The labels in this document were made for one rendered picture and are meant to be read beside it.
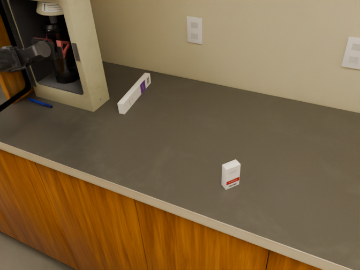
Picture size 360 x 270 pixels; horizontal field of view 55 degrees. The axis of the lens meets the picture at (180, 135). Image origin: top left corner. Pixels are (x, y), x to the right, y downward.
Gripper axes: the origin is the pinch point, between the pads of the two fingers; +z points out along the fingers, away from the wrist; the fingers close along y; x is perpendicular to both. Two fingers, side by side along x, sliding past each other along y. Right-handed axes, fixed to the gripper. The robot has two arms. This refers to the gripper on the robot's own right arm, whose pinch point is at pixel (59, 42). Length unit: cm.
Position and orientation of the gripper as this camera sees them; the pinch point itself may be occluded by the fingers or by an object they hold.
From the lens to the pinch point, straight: 152.7
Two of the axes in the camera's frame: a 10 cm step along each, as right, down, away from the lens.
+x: 0.3, 8.4, 5.5
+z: 4.0, -5.1, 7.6
